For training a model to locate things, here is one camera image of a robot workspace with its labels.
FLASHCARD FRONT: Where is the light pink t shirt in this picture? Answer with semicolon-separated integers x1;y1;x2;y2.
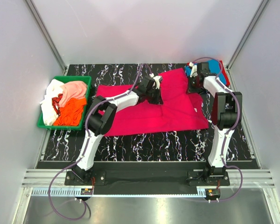
59;81;88;107

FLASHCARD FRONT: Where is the dark red patterned garment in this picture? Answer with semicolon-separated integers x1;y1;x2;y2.
52;93;63;116

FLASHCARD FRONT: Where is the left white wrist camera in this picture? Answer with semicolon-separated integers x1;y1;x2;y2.
149;73;163;89

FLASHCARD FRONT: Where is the folded red t shirt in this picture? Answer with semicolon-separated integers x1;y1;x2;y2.
186;60;231;87

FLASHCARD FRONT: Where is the orange t shirt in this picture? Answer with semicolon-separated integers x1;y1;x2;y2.
53;98;87;126

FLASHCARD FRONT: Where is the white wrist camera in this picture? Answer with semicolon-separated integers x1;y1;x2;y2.
185;62;198;77
149;73;163;89

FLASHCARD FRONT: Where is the green plastic bin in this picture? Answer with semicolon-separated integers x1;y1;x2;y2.
37;76;91;130

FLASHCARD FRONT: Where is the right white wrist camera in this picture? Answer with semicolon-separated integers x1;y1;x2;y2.
185;62;198;77

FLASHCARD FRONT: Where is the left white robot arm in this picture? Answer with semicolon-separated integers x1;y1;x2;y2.
72;74;163;185

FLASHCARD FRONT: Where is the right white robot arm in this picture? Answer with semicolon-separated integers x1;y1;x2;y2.
185;62;242;185

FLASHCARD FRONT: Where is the aluminium frame rail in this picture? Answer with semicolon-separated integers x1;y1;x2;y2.
22;169;274;188

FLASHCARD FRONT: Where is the white t shirt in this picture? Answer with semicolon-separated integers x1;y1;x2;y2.
40;79;64;126

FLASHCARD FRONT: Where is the magenta t shirt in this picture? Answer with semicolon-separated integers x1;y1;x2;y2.
106;68;209;136

